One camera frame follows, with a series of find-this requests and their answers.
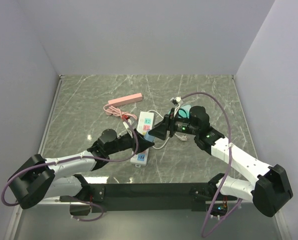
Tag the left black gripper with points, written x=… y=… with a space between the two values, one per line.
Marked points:
x=143 y=144

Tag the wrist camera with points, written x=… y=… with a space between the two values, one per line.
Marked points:
x=176 y=101
x=129 y=122

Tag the pink power strip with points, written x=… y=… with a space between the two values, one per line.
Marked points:
x=126 y=100

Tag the blue charger plug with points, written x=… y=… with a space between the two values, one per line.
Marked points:
x=149 y=138

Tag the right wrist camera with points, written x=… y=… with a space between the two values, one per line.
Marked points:
x=176 y=101

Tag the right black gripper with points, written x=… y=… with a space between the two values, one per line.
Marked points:
x=160 y=129

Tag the white multicolour power strip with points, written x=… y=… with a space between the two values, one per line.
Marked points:
x=145 y=123

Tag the black base bar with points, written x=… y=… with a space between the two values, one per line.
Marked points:
x=149 y=189

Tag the teal triangular socket adapter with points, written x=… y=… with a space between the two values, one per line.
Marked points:
x=183 y=111

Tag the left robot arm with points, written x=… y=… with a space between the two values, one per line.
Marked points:
x=40 y=178

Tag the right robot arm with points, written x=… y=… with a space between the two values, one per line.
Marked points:
x=267 y=186

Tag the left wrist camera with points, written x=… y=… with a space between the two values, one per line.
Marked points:
x=129 y=122

